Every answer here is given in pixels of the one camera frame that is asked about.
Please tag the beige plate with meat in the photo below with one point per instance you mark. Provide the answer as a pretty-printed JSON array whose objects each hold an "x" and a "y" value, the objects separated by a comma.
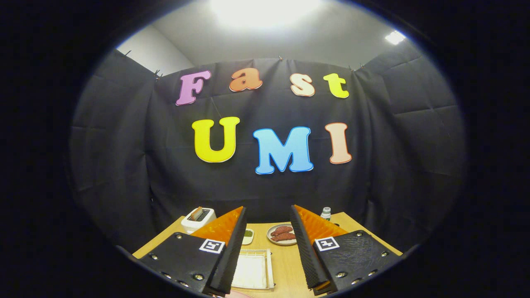
[{"x": 269, "y": 236}]

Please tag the small ceiling light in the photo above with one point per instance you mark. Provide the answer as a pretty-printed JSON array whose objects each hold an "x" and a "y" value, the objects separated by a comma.
[{"x": 394, "y": 37}]

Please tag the large ceiling light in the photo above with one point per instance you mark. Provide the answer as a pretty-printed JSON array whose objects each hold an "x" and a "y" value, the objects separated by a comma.
[{"x": 265, "y": 10}]

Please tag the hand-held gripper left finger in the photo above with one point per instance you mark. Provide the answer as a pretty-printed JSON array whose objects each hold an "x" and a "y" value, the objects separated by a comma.
[{"x": 230, "y": 260}]

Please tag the white divided snack tray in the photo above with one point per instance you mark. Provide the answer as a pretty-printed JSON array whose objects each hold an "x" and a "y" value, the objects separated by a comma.
[{"x": 248, "y": 238}]

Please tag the red meat slice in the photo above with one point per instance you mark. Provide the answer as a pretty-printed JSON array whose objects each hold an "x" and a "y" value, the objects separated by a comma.
[
  {"x": 282, "y": 230},
  {"x": 285, "y": 237}
]

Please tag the white green-capped drink bottle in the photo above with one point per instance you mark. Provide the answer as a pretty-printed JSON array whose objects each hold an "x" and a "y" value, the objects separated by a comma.
[{"x": 326, "y": 213}]

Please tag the toast slice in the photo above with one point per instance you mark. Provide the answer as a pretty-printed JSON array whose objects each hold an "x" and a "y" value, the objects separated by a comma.
[{"x": 196, "y": 213}]

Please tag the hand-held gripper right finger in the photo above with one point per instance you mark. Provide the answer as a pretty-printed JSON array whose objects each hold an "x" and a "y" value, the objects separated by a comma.
[{"x": 308, "y": 256}]

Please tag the white toaster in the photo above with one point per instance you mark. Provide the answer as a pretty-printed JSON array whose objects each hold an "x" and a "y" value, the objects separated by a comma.
[{"x": 194, "y": 226}]

